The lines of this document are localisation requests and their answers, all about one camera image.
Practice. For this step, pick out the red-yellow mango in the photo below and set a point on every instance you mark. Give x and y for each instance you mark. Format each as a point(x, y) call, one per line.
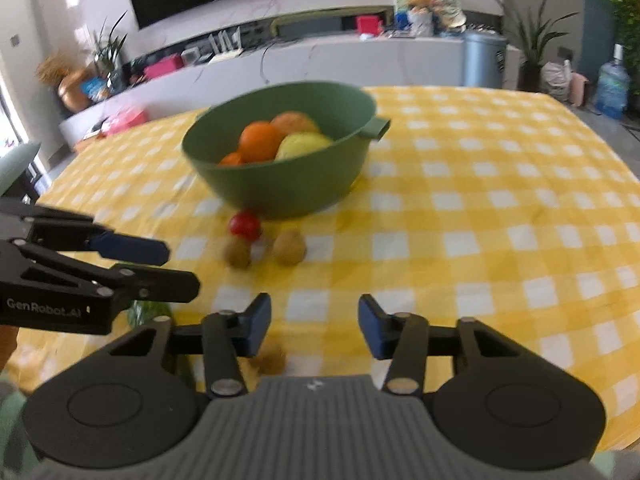
point(295, 122)

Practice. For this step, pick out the yellow checked tablecloth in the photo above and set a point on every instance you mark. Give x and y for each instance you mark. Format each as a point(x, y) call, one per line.
point(475, 260)

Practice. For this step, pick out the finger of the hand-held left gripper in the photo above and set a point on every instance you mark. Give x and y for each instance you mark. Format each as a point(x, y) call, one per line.
point(160, 286)
point(132, 251)

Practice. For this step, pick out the potted snake plant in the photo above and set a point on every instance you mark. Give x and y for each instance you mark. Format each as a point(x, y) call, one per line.
point(530, 55)

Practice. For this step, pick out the green cucumber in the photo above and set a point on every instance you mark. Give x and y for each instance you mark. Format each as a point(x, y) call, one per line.
point(150, 312)

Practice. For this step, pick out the pink storage box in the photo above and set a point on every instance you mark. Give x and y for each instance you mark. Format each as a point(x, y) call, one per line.
point(125, 121)

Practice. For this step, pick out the small pink heater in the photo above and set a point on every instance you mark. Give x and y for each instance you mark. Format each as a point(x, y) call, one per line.
point(580, 90)

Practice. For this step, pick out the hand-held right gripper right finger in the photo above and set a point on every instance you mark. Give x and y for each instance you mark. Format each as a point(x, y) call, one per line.
point(372, 325)

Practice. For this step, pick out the red box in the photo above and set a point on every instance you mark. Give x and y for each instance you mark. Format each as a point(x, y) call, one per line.
point(370, 26)

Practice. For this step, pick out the wooden box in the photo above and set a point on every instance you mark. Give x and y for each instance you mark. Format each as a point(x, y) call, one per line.
point(87, 144)

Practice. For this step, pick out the grey speaker box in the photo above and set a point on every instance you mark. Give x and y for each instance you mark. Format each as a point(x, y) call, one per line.
point(320, 25)

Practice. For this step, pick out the dried flower bunch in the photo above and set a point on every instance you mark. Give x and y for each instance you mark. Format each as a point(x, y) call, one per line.
point(50, 67)

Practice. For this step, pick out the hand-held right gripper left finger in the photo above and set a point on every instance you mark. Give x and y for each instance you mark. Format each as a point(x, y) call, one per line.
point(257, 322)

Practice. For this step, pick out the green plant in glass vase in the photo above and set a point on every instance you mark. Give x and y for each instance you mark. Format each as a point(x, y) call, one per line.
point(107, 55)

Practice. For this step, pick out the red cherry tomato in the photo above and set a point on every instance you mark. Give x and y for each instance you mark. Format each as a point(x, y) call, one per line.
point(245, 226)

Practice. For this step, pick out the green cushioned chair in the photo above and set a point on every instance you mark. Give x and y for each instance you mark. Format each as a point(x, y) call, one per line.
point(17, 162)

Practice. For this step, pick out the blue water jug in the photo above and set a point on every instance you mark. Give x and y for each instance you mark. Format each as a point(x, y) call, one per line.
point(611, 90)

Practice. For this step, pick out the orange tangerine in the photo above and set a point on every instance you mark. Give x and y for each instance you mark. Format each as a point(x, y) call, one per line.
point(260, 142)
point(230, 159)

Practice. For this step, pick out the brown teddy bear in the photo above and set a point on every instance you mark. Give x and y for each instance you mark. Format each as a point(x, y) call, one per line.
point(421, 1)

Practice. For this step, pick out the golden vase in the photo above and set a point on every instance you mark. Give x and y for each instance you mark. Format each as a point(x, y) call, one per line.
point(74, 91)

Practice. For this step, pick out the pink tissue box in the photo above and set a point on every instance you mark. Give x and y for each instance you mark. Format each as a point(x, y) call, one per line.
point(164, 67)

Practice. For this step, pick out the leafy pothos plant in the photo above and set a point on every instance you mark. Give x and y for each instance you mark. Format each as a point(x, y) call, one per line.
point(625, 20)

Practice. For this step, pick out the white router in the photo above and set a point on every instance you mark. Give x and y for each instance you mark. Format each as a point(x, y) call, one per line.
point(225, 52)

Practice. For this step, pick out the white plastic bag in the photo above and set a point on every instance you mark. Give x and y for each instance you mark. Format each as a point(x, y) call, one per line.
point(555, 81)

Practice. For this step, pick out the brown kiwi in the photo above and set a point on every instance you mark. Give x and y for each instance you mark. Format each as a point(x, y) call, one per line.
point(289, 247)
point(270, 359)
point(237, 252)

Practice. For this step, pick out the white marble television console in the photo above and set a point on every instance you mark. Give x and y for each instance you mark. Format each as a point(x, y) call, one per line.
point(325, 62)

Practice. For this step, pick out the blue snack packet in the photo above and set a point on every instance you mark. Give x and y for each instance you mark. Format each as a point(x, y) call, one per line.
point(94, 89)

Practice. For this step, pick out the yellow-green pear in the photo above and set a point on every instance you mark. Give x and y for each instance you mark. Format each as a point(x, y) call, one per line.
point(302, 145)

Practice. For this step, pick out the green bowl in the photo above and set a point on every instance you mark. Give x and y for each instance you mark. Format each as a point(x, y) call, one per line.
point(280, 185)

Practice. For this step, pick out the grey-blue trash can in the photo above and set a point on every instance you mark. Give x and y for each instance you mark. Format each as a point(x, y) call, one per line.
point(484, 60)

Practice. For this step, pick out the teal patterned cloth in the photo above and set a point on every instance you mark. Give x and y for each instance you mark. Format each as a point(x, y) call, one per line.
point(15, 425)

